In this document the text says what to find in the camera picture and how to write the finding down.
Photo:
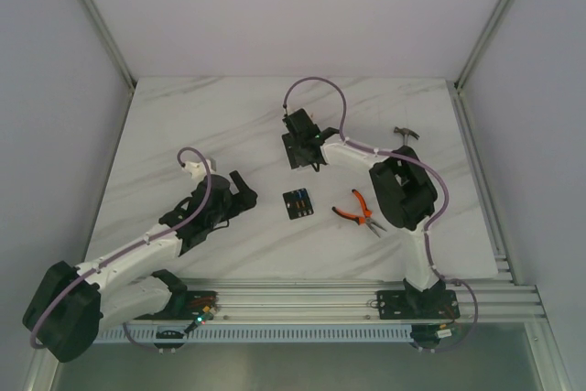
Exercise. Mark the aluminium mounting rail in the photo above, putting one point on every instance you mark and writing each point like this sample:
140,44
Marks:
348,301

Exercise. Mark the orange handled needle-nose pliers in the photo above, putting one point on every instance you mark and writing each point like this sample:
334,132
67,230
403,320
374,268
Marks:
364,218

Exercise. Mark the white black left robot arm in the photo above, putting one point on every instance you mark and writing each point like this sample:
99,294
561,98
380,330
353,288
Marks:
73,304

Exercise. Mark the aluminium corner frame post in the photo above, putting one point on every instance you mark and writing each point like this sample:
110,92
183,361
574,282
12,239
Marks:
108,42

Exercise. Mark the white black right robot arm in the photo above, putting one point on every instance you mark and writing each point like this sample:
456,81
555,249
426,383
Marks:
402,188

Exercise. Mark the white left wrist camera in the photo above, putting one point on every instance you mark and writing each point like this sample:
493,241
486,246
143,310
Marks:
198,171

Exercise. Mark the right aluminium frame post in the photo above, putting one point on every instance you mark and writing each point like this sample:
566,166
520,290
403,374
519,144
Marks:
482,43

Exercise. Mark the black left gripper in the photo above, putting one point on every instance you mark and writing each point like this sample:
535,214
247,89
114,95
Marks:
239,195

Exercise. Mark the black fuse box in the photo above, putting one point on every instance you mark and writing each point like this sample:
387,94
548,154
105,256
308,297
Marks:
299,207

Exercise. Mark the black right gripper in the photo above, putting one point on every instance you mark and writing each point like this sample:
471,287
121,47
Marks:
294,158

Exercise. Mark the white slotted cable duct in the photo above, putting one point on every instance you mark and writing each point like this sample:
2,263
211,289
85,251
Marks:
233,333

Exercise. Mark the black handled claw hammer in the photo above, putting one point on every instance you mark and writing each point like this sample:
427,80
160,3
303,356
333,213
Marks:
406,134

